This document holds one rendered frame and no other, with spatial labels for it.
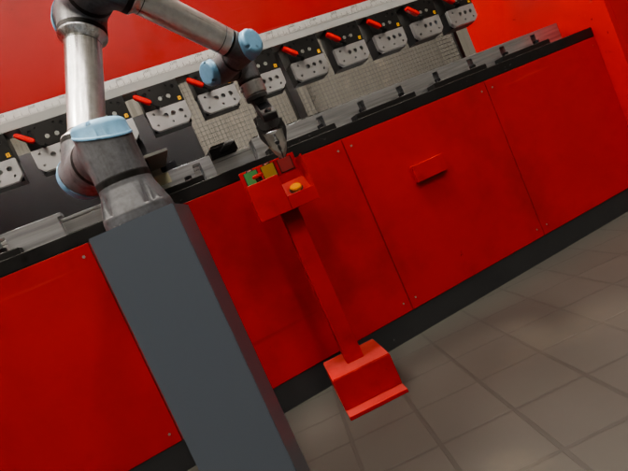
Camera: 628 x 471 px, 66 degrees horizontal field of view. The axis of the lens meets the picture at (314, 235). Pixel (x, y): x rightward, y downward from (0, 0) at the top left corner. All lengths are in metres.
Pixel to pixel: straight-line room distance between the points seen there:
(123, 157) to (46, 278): 0.76
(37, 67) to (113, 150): 0.94
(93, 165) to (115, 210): 0.10
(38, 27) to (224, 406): 1.47
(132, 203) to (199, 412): 0.45
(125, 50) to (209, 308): 1.21
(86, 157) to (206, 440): 0.63
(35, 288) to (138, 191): 0.78
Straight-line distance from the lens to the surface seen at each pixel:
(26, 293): 1.76
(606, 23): 2.78
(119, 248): 1.03
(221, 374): 1.04
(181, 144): 2.43
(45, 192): 2.43
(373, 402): 1.60
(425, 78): 2.29
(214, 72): 1.50
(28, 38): 2.02
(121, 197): 1.05
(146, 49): 1.98
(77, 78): 1.31
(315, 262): 1.57
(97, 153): 1.08
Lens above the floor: 0.68
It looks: 5 degrees down
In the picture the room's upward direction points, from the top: 24 degrees counter-clockwise
